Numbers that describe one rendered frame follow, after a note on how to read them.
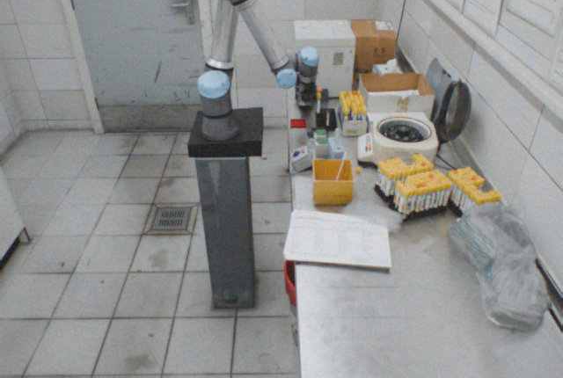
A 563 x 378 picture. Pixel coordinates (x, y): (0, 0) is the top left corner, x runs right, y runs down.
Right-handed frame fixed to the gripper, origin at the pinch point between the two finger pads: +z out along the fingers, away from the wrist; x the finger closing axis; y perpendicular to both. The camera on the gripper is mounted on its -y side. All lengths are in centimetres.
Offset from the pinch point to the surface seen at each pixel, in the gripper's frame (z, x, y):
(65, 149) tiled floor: 136, -176, -51
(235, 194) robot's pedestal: -1, -31, 47
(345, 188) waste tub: -38, 9, 61
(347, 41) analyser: -13.9, 19.0, -22.1
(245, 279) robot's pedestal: 42, -29, 72
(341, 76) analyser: 0.3, 17.6, -13.8
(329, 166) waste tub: -32, 5, 50
